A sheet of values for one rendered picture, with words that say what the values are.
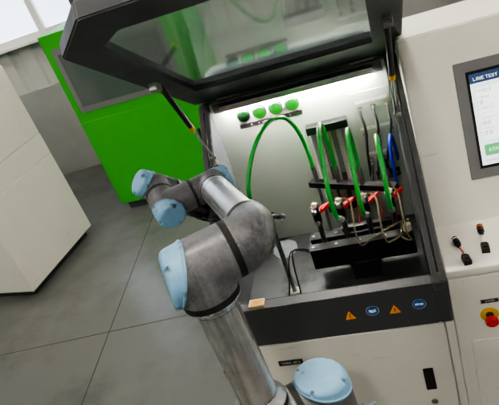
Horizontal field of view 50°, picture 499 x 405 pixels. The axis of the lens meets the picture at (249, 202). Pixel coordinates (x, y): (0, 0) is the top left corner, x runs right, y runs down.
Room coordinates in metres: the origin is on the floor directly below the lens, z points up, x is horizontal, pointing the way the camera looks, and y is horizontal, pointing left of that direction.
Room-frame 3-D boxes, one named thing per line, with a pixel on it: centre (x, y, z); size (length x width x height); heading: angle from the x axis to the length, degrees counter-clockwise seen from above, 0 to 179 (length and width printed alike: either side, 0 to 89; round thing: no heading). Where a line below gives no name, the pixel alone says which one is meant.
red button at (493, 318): (1.09, -0.54, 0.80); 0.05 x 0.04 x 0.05; 72
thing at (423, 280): (1.27, -0.12, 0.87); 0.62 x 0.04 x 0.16; 72
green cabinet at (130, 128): (4.62, 0.46, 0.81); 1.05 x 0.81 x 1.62; 71
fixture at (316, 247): (1.46, -0.31, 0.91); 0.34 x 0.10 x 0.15; 72
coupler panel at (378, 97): (1.67, -0.50, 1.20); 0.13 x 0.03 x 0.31; 72
